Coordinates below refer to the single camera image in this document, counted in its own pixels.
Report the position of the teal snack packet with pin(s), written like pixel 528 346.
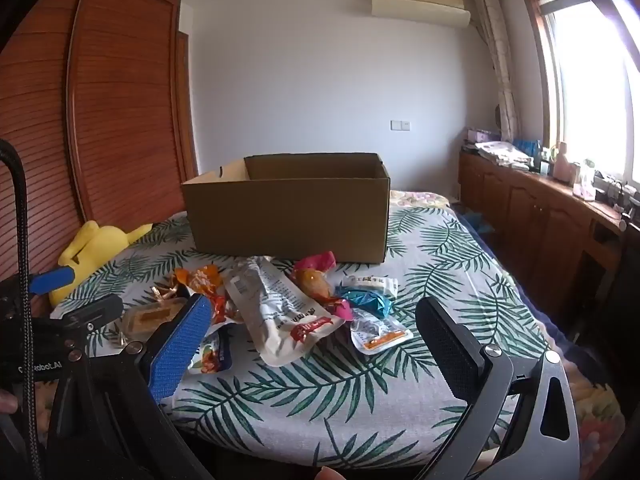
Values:
pixel 365 301

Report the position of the black desk devices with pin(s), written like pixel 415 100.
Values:
pixel 612 195

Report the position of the white wall switch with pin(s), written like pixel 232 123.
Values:
pixel 400 125

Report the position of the long wooden cabinet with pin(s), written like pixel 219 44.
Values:
pixel 525 210

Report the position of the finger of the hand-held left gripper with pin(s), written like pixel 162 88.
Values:
pixel 97 310
pixel 50 281

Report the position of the person's right hand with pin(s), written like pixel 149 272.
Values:
pixel 327 474

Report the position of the blue box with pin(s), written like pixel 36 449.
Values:
pixel 527 147

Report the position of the pink bottle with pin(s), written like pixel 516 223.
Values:
pixel 562 162

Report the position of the silver pouch with orange label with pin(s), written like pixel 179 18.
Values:
pixel 377 332

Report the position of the wooden frame window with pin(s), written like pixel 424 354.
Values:
pixel 590 85

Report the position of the pink snack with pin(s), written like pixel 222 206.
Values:
pixel 312 280

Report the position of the floral quilt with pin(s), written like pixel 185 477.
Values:
pixel 595 410

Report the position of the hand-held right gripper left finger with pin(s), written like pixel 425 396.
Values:
pixel 180 350

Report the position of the yellow plush toy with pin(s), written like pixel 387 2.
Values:
pixel 95 245

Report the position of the folded patterned cloth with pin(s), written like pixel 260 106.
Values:
pixel 500 152

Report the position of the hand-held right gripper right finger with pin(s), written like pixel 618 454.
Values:
pixel 450 355

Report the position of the small white snack packet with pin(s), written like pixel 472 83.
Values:
pixel 372 282

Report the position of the white nut snack packet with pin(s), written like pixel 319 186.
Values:
pixel 215 357

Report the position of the blue cloth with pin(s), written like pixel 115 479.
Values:
pixel 475 222

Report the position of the purple box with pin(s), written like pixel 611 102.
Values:
pixel 482 135

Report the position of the patterned curtain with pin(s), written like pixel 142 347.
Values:
pixel 495 60

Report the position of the white container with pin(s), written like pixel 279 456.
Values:
pixel 582 180

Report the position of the wooden slatted wardrobe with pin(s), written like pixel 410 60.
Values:
pixel 115 110

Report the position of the brown cardboard box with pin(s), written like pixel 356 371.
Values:
pixel 285 220

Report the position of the wall air conditioner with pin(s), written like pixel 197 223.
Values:
pixel 420 10

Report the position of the person's left hand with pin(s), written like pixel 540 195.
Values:
pixel 7 404

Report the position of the brown snack packet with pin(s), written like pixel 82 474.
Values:
pixel 147 317

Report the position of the white pouch with red label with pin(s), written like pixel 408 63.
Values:
pixel 275 305

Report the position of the orange snack packet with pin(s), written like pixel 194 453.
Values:
pixel 202 280

